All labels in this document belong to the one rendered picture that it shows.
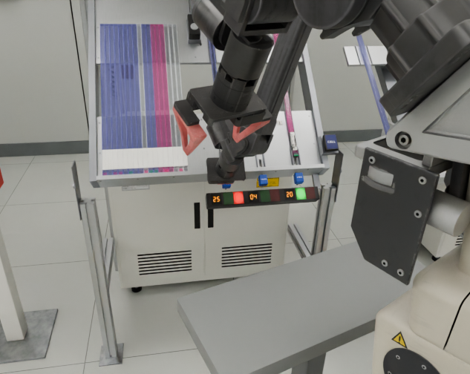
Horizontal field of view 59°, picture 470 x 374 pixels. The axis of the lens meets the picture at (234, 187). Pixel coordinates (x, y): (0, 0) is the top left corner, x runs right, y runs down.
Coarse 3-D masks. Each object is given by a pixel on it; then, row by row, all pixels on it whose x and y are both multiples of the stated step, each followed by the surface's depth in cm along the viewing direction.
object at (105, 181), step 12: (252, 168) 121; (264, 168) 122; (276, 168) 122; (288, 168) 123; (300, 168) 123; (312, 168) 125; (108, 180) 115; (120, 180) 116; (132, 180) 117; (144, 180) 118; (156, 180) 119; (168, 180) 120; (180, 180) 122; (192, 180) 123; (204, 180) 124
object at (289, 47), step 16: (288, 32) 87; (304, 32) 86; (288, 48) 87; (272, 64) 90; (288, 64) 88; (272, 80) 90; (288, 80) 91; (272, 96) 91; (272, 112) 93; (240, 128) 96; (272, 128) 97; (256, 144) 95
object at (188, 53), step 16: (96, 0) 133; (112, 0) 134; (128, 0) 135; (144, 0) 136; (160, 0) 137; (176, 0) 138; (96, 16) 131; (112, 16) 132; (128, 16) 133; (144, 16) 134; (160, 16) 135; (176, 16) 136; (96, 32) 130; (96, 48) 128; (192, 48) 133; (208, 48) 133; (272, 48) 137; (96, 64) 127; (192, 64) 132; (208, 64) 133
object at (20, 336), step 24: (0, 240) 137; (0, 264) 137; (0, 288) 141; (0, 312) 146; (24, 312) 165; (48, 312) 166; (0, 336) 155; (24, 336) 154; (48, 336) 155; (0, 360) 145; (24, 360) 146
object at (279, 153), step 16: (304, 112) 132; (304, 128) 130; (208, 144) 124; (272, 144) 127; (288, 144) 128; (304, 144) 128; (192, 160) 121; (256, 160) 124; (272, 160) 125; (288, 160) 126; (304, 160) 127; (320, 160) 127
